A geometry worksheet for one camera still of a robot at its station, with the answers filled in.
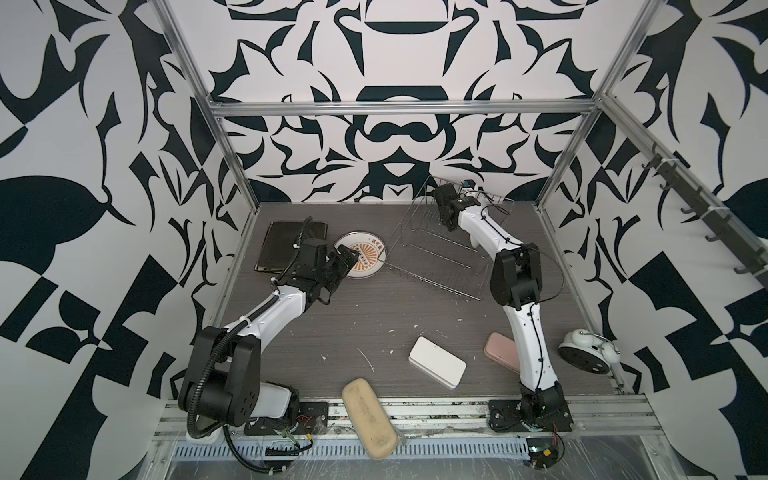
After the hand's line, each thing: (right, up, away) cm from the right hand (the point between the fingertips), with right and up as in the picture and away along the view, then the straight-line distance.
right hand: (479, 211), depth 100 cm
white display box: (-69, -53, -32) cm, 93 cm away
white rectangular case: (-17, -41, -21) cm, 49 cm away
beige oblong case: (-35, -51, -30) cm, 68 cm away
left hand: (-40, -13, -13) cm, 44 cm away
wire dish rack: (-18, -11, +6) cm, 22 cm away
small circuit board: (+6, -59, -29) cm, 66 cm away
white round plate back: (-36, -14, +5) cm, 38 cm away
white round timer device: (+19, -36, -26) cm, 48 cm away
